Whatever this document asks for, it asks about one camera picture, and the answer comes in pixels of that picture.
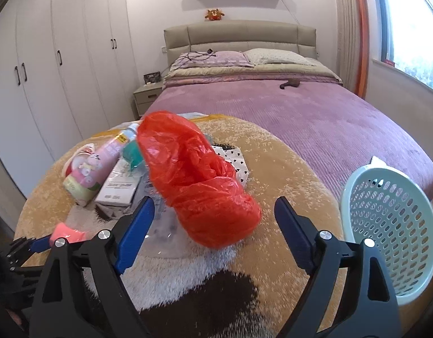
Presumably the cream floral pillow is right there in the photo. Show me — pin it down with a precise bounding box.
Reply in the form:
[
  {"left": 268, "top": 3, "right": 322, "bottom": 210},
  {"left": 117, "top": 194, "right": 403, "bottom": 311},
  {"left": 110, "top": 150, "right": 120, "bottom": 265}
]
[{"left": 243, "top": 48, "right": 317, "bottom": 67}]

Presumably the dark framed window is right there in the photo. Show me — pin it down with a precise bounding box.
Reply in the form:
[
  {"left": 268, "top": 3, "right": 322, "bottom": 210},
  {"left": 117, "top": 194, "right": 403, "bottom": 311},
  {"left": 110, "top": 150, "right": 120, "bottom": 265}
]
[{"left": 373, "top": 0, "right": 433, "bottom": 94}]

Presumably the teal plastic wrapper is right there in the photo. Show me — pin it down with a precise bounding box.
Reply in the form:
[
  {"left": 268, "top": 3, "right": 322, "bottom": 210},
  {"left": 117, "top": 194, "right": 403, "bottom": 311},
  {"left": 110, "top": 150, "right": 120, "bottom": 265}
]
[{"left": 122, "top": 139, "right": 147, "bottom": 170}]

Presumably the beige curtain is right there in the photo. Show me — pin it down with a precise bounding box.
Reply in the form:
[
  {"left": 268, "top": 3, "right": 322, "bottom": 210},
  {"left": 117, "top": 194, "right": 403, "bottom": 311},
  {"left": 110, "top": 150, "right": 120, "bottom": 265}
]
[{"left": 334, "top": 0, "right": 361, "bottom": 92}]

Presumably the red plastic bag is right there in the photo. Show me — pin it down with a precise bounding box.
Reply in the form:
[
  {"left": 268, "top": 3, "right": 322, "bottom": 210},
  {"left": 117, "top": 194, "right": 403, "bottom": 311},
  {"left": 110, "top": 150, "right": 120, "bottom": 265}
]
[{"left": 136, "top": 111, "right": 263, "bottom": 249}]

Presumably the purple pillow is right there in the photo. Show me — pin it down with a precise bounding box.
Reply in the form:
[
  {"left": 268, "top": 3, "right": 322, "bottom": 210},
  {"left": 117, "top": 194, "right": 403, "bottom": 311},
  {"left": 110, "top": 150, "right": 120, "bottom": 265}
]
[{"left": 170, "top": 50, "right": 255, "bottom": 69}]

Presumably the pink plastic wrapper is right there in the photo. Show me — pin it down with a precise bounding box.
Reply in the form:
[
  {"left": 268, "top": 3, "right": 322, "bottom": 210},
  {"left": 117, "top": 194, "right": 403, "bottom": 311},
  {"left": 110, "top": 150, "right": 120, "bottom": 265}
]
[{"left": 50, "top": 223, "right": 86, "bottom": 248}]

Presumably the folded beige pink quilt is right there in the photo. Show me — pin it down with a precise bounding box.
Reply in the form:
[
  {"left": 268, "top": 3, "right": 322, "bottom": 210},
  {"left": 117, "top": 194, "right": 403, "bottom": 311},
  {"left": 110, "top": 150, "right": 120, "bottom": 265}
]
[{"left": 162, "top": 64, "right": 344, "bottom": 87}]

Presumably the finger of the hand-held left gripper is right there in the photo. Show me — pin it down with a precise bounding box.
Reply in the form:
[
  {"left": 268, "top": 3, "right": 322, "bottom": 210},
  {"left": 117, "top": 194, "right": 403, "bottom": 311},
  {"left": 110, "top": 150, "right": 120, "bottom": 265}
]
[{"left": 5, "top": 235, "right": 54, "bottom": 266}]

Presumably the white wardrobe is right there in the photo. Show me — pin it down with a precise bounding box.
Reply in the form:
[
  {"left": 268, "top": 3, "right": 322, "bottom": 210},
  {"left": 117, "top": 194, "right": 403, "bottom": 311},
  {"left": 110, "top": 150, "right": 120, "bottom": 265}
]
[{"left": 0, "top": 0, "right": 140, "bottom": 198}]

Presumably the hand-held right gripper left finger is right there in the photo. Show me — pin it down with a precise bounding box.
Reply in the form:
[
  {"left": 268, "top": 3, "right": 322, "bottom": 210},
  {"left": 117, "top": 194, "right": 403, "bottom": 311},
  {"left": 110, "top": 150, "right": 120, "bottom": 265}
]
[{"left": 28, "top": 195, "right": 157, "bottom": 338}]

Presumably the light green plastic basket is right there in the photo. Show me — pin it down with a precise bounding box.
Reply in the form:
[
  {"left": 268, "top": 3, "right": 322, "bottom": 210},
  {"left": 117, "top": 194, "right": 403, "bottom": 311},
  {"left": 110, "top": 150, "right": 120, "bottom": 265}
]
[{"left": 340, "top": 166, "right": 433, "bottom": 307}]

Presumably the tan panda printed blanket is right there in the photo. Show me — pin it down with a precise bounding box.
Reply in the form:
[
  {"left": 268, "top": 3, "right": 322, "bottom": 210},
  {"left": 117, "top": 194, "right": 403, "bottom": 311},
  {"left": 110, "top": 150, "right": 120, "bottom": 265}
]
[{"left": 13, "top": 114, "right": 433, "bottom": 338}]

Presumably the orange curtain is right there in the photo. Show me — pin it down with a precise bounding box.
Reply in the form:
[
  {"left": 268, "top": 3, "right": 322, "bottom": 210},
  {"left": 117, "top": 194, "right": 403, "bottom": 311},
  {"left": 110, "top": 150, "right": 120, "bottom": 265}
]
[{"left": 353, "top": 0, "right": 370, "bottom": 97}]

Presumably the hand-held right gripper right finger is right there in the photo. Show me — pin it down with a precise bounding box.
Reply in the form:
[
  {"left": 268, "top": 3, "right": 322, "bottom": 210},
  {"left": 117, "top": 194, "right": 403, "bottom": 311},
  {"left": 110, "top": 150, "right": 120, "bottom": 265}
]
[{"left": 274, "top": 196, "right": 403, "bottom": 338}]

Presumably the white carton box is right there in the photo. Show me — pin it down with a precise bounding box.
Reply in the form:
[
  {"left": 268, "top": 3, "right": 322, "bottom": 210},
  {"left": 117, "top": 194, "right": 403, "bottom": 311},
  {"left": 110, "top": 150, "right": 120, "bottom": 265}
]
[{"left": 95, "top": 158, "right": 141, "bottom": 208}]

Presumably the purple bedspread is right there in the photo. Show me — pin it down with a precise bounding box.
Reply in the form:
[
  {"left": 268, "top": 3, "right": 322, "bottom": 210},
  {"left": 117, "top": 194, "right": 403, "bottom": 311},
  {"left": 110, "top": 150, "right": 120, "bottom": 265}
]
[{"left": 141, "top": 77, "right": 433, "bottom": 198}]

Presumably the white cloth with black hearts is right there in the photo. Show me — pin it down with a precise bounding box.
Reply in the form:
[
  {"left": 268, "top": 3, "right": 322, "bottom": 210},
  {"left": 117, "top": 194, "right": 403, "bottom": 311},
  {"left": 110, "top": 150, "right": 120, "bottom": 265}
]
[{"left": 213, "top": 144, "right": 250, "bottom": 187}]

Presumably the clear plastic bag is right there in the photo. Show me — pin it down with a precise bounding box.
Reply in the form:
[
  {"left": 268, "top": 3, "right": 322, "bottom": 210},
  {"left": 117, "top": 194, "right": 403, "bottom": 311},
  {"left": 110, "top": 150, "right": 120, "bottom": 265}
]
[{"left": 132, "top": 169, "right": 192, "bottom": 257}]

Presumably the pink cartoon drink bottle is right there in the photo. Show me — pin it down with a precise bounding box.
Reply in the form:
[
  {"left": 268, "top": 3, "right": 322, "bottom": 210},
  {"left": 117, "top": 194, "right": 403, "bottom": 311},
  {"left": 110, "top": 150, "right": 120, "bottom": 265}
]
[{"left": 62, "top": 123, "right": 143, "bottom": 208}]

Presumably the black charger cable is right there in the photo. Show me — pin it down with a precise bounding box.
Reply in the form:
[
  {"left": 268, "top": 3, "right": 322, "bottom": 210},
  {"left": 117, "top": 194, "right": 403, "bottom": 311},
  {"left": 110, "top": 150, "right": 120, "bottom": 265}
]
[{"left": 183, "top": 48, "right": 217, "bottom": 65}]

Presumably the orange plush toy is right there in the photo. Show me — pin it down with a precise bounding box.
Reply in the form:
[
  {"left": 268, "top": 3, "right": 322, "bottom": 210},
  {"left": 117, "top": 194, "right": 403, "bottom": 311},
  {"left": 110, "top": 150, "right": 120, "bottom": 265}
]
[{"left": 203, "top": 8, "right": 226, "bottom": 22}]

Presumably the beige padded headboard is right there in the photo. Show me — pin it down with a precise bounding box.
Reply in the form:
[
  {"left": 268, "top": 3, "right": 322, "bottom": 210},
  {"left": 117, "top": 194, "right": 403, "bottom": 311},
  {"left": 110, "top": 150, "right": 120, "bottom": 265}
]
[{"left": 163, "top": 20, "right": 317, "bottom": 74}]

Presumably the beige nightstand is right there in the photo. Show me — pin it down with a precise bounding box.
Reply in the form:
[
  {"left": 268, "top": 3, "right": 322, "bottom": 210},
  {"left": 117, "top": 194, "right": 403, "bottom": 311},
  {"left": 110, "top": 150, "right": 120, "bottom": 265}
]
[{"left": 133, "top": 83, "right": 164, "bottom": 120}]

